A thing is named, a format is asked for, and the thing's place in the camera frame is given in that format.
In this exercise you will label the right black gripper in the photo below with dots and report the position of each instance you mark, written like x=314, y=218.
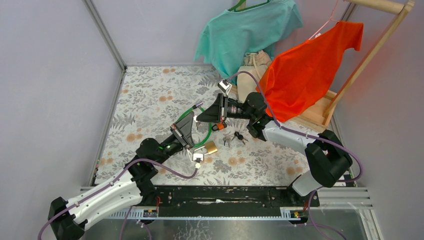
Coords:
x=217, y=112

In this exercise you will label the teal t-shirt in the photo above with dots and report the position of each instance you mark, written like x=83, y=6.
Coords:
x=228, y=37

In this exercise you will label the green clothes hanger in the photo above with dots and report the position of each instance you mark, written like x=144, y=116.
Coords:
x=241, y=6

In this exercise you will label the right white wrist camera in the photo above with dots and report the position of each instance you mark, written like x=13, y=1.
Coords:
x=225, y=86

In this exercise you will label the wooden clothes rack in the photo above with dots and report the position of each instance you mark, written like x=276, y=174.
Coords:
x=319, y=115

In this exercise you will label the cable lock key pair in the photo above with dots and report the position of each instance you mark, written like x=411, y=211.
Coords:
x=197, y=123

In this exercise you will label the pink clothes hanger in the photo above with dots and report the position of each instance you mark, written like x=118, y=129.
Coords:
x=330, y=19

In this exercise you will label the black head key bunch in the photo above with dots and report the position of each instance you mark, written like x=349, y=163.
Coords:
x=240, y=137

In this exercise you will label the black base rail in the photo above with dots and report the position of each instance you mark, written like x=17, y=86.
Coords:
x=225, y=201

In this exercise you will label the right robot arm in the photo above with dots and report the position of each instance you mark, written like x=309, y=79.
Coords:
x=326, y=158

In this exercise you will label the orange t-shirt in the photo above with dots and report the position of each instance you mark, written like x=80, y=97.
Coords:
x=299, y=77

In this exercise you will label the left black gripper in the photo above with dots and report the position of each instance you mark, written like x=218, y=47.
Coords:
x=182, y=128

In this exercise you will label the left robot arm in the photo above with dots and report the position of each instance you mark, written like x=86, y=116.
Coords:
x=70, y=218

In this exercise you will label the brass padlock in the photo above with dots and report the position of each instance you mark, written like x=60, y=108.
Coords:
x=209, y=148

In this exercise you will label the orange black padlock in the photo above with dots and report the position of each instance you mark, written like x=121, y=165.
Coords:
x=219, y=126

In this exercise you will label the floral table mat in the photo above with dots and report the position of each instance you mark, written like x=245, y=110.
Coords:
x=154, y=97

